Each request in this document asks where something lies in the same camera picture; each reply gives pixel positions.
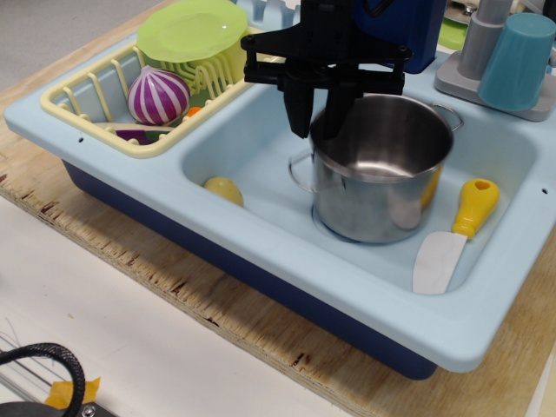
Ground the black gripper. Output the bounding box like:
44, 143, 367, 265
241, 1, 412, 140

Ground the stainless steel pot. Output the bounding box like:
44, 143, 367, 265
288, 94, 464, 244

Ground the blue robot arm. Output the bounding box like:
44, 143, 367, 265
241, 1, 446, 139

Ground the light blue toy sink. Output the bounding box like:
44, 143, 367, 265
3, 25, 556, 381

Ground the orange toy carrot piece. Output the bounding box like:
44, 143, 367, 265
186, 106, 202, 117

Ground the yellow toy potato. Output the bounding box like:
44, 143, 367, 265
203, 176, 244, 207

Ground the grey toy faucet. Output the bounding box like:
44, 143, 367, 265
434, 1, 555, 122

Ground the green plate in background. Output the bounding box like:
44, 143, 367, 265
438, 10, 470, 50

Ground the green plastic plate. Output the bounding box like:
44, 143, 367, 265
136, 1, 248, 63

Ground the purple striped toy onion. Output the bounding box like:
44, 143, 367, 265
127, 65, 191, 125

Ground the purple toy eggplant slice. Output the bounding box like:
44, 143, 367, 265
116, 129, 152, 145

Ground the teal plastic cup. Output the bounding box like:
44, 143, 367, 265
478, 13, 555, 112

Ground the pale yellow dish rack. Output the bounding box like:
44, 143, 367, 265
40, 42, 252, 158

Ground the wooden plywood board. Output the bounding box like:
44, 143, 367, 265
0, 0, 556, 417

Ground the yellow tape piece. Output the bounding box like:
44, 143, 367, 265
44, 377, 101, 410

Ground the yellow handled toy knife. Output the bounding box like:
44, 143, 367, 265
412, 178, 500, 295

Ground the black braided cable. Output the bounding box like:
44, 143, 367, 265
0, 342, 87, 417

